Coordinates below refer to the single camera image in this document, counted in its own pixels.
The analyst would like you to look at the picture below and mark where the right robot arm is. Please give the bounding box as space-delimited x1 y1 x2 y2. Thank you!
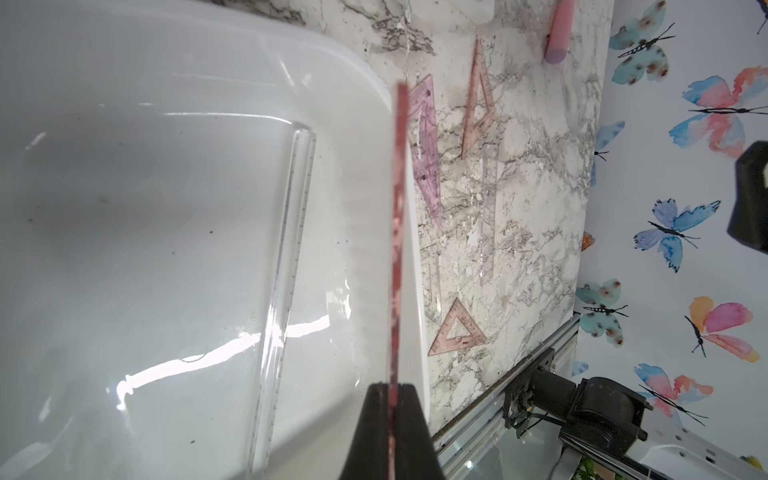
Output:
503 348 767 479

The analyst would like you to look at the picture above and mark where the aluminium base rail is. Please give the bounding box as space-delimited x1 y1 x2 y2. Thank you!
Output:
433 313 581 479

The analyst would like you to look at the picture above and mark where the white stepped display stand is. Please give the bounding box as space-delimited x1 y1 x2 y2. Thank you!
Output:
407 0 496 25

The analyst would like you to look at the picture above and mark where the purple triangle ruler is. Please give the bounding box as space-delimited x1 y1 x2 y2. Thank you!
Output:
408 75 443 230

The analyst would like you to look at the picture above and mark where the pink small triangle ruler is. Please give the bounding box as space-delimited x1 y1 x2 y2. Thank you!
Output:
428 298 488 356

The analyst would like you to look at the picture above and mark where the pink tall triangle ruler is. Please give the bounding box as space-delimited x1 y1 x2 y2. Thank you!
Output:
461 36 497 159

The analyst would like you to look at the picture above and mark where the clear straight ruler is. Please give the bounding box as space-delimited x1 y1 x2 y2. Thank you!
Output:
480 144 498 285
244 122 317 479

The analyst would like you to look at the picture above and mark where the pink straight ruler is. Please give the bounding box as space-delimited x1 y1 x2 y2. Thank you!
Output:
388 82 409 479

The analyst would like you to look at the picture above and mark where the purple garden fork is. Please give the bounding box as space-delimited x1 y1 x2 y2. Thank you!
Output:
544 0 576 65

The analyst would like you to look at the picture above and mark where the white storage box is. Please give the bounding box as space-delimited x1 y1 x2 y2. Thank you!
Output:
1 1 394 479

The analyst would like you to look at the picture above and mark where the clear triangle ruler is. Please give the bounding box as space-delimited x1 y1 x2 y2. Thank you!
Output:
420 243 442 323

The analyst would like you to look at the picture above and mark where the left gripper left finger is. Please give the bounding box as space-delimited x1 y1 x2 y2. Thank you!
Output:
339 383 390 480

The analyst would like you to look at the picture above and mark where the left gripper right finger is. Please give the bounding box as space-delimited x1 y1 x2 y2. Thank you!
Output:
398 384 445 480

